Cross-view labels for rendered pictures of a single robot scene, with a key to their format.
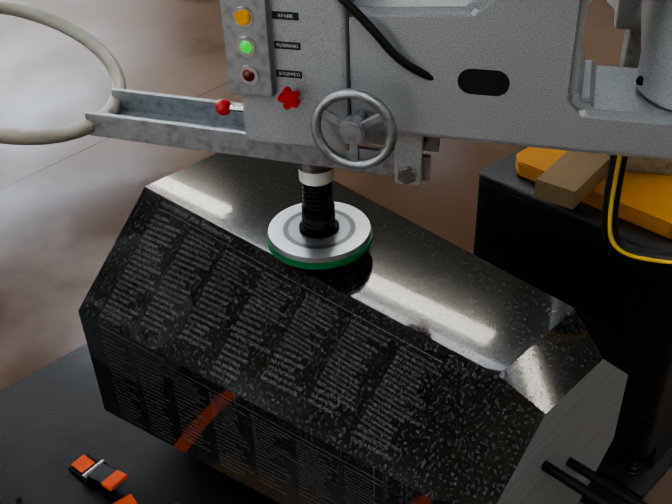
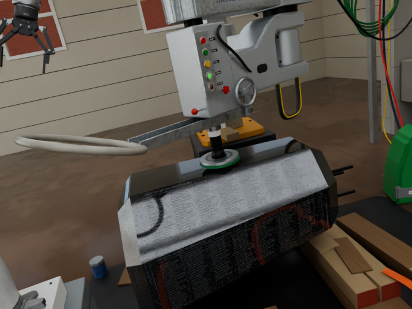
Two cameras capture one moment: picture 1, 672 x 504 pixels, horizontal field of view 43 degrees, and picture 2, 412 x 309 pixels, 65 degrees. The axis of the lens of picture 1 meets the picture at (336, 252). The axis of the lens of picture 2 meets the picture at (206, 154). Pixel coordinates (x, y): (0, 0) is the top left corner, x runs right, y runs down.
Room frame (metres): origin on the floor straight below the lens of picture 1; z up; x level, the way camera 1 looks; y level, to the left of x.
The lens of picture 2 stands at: (0.54, 1.40, 1.47)
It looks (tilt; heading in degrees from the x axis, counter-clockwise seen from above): 19 degrees down; 307
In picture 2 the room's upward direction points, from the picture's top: 12 degrees counter-clockwise
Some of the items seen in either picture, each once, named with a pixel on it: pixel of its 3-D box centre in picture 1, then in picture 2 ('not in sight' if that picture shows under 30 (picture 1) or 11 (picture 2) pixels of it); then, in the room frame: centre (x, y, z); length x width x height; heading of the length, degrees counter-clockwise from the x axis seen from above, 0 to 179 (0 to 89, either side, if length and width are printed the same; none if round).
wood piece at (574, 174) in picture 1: (573, 176); (228, 133); (1.77, -0.58, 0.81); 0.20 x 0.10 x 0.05; 140
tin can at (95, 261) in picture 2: not in sight; (99, 267); (2.52, 0.31, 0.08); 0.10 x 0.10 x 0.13
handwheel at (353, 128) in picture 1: (358, 120); (241, 92); (1.32, -0.05, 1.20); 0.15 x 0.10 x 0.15; 73
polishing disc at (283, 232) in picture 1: (319, 230); (219, 157); (1.47, 0.03, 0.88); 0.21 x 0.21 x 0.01
